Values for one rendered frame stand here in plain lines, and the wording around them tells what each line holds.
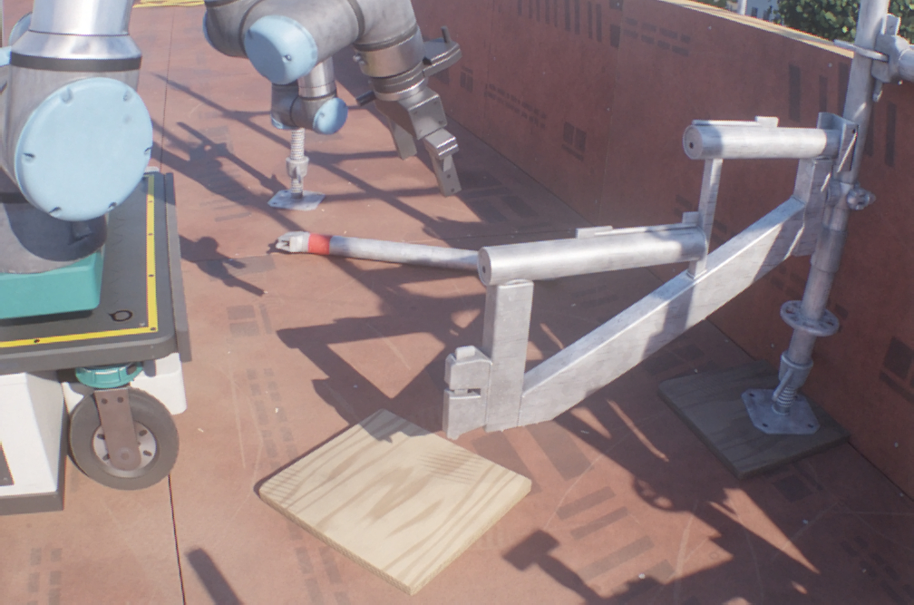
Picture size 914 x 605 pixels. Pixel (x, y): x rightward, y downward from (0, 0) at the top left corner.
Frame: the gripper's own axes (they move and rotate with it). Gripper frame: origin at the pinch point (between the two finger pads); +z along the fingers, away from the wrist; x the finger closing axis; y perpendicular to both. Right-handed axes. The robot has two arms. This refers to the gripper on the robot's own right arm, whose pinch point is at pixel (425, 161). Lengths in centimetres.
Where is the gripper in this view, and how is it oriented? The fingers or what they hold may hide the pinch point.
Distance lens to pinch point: 114.6
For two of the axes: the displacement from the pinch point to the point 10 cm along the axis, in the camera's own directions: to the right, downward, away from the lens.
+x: 5.0, 5.1, -7.0
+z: 2.3, 7.1, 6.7
